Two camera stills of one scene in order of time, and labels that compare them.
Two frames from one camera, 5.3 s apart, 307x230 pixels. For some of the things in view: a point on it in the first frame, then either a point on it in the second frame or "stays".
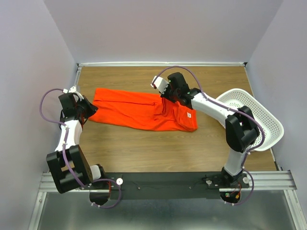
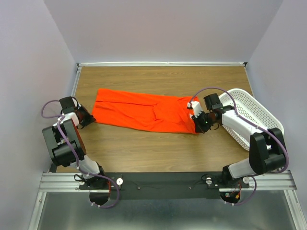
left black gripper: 92,109 to 89,118
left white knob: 119,181 stays
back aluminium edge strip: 121,64 stays
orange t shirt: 141,109 stays
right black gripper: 165,96 to 199,127
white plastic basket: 271,130 stays
